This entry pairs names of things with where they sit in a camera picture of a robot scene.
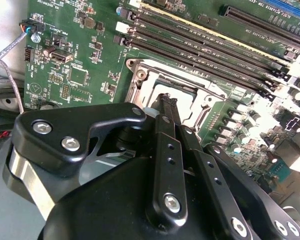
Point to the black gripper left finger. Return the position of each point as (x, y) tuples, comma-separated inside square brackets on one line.
[(52, 140)]

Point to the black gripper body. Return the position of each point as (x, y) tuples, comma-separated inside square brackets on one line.
[(102, 205)]

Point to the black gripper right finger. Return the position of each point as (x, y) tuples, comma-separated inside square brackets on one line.
[(215, 180)]

